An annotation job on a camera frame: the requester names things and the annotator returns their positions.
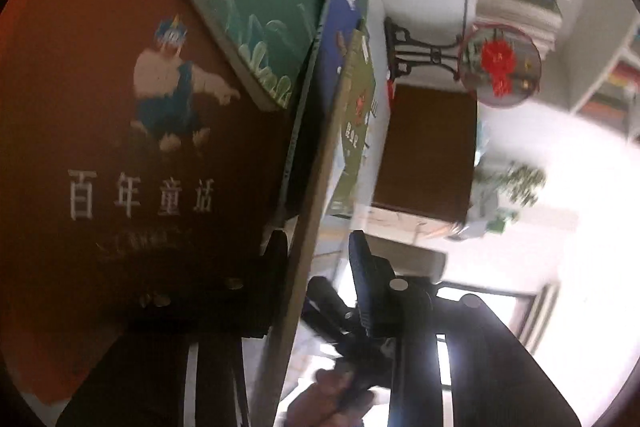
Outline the red fairy tale book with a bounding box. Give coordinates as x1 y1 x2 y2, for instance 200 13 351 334
1 0 288 405

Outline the cardboard box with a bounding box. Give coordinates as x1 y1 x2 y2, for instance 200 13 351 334
352 204 464 249

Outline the person's right hand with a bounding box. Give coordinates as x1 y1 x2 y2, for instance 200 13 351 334
283 363 376 427

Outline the potted green plant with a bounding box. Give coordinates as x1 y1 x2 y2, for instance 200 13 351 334
471 158 547 234

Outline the red flower round fan ornament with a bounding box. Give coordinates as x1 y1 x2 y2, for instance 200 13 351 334
383 16 544 108

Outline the dark blue book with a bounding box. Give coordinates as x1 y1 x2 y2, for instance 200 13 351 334
283 0 362 218

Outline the brown wooden board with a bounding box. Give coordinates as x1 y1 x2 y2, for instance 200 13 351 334
373 84 477 223

